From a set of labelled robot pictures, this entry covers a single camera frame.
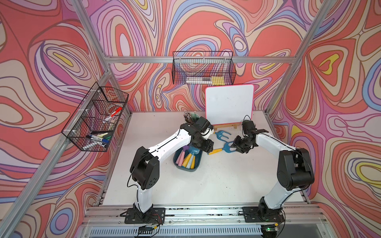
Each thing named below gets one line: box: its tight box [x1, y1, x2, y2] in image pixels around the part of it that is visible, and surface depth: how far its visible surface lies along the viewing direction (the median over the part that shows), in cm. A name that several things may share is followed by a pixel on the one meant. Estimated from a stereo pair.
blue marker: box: [85, 134, 110, 143], surface depth 72 cm
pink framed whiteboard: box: [205, 84, 254, 126], surface depth 103 cm
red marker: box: [102, 106, 123, 123], surface depth 79 cm
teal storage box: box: [173, 147, 203, 173], surface depth 90 cm
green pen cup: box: [183, 111, 200, 123], surface depth 97 cm
